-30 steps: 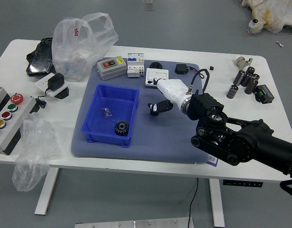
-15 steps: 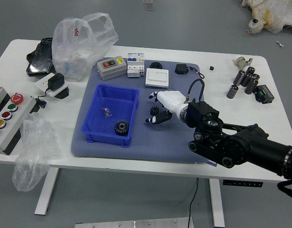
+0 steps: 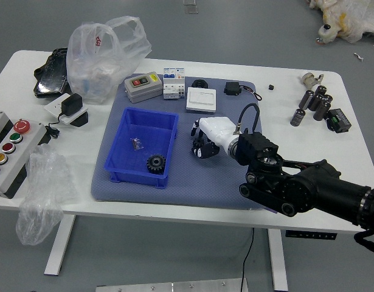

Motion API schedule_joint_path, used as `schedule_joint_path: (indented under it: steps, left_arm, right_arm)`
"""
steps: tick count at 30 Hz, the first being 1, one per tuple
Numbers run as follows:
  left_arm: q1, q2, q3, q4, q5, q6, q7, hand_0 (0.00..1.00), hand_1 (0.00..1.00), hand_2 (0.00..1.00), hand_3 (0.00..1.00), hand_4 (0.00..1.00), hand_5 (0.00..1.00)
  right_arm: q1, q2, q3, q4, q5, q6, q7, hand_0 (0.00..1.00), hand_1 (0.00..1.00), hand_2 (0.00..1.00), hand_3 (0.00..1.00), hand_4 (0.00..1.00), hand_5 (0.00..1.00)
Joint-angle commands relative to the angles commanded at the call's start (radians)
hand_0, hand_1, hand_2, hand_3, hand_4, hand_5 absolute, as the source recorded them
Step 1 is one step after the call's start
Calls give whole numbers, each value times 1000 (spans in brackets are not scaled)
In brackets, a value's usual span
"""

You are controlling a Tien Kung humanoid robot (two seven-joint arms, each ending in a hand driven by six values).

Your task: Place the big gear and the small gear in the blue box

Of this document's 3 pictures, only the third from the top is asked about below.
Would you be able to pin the white wall switch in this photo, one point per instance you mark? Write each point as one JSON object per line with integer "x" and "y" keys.
{"x": 201, "y": 99}

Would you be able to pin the small white scrap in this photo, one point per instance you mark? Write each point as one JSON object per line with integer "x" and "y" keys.
{"x": 358, "y": 57}

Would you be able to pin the black table control panel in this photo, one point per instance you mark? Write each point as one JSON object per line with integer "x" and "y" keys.
{"x": 311, "y": 235}

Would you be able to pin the white lamp socket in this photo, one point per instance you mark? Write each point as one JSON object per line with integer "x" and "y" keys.
{"x": 308, "y": 80}

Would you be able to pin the large clear plastic bag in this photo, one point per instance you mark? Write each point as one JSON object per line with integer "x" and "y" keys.
{"x": 95, "y": 70}

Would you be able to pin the black power adapter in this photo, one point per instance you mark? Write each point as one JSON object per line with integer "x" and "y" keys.
{"x": 71, "y": 104}

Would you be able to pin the big black gear nut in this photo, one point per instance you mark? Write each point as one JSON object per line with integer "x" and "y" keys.
{"x": 156, "y": 164}

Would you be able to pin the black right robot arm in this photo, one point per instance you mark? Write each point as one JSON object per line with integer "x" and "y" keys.
{"x": 311, "y": 185}

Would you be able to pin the white part with black cap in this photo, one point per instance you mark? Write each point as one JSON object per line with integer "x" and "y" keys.
{"x": 326, "y": 33}

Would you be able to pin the crumpled clear plastic bag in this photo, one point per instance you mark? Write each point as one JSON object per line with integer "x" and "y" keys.
{"x": 43, "y": 194}

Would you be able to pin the black plastic tray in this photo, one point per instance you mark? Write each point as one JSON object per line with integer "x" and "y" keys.
{"x": 53, "y": 79}

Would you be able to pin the grey multi-button control box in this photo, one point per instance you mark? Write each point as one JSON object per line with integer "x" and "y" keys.
{"x": 19, "y": 155}

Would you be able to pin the dark cylindrical capacitor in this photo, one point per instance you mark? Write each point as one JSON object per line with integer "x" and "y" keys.
{"x": 297, "y": 117}
{"x": 327, "y": 98}
{"x": 320, "y": 90}
{"x": 306, "y": 99}
{"x": 322, "y": 111}
{"x": 316, "y": 102}

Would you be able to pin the clear plastic piece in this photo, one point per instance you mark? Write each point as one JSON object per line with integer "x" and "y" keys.
{"x": 191, "y": 6}

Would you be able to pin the small clear screw packet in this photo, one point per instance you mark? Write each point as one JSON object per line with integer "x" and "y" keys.
{"x": 137, "y": 143}

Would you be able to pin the black module with green terminals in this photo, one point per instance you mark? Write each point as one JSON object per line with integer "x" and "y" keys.
{"x": 338, "y": 120}

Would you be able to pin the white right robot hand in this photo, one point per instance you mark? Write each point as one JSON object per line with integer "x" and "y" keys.
{"x": 218, "y": 129}

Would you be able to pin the white circuit breaker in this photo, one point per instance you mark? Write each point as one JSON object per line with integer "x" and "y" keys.
{"x": 174, "y": 85}

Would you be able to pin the white socket plate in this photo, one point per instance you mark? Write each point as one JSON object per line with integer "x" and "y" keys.
{"x": 54, "y": 108}

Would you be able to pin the small black gear nut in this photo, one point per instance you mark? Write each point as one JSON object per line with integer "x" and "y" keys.
{"x": 198, "y": 142}

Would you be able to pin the blue plastic box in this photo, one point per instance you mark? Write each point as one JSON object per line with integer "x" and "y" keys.
{"x": 144, "y": 130}

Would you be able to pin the black round knob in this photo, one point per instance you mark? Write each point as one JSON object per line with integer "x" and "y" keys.
{"x": 199, "y": 83}

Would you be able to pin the grey push-button switch box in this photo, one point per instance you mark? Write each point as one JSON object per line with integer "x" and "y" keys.
{"x": 141, "y": 91}

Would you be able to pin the white table leg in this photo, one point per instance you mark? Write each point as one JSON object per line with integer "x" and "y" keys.
{"x": 278, "y": 261}
{"x": 60, "y": 243}

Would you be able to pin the blue-grey padded mat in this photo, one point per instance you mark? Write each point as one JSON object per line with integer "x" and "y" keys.
{"x": 189, "y": 194}

